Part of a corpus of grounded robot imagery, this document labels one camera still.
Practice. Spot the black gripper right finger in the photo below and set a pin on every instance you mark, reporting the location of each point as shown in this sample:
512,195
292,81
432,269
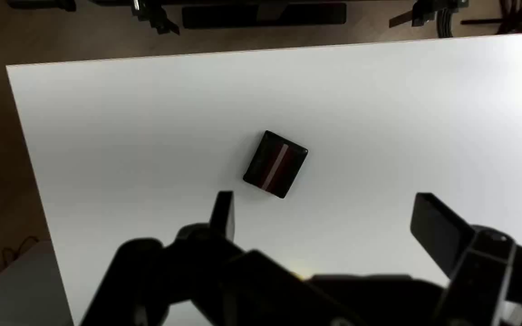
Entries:
439,230

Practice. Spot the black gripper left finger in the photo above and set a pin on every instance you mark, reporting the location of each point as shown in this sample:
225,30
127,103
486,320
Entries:
222,219

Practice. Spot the black wallet with red stripe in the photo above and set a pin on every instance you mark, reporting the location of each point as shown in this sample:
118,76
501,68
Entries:
274,163

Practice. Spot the black tripod stand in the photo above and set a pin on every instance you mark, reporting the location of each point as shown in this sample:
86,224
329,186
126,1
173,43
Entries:
155,14

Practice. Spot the black bar on floor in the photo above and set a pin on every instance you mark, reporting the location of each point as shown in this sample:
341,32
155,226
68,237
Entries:
263,14

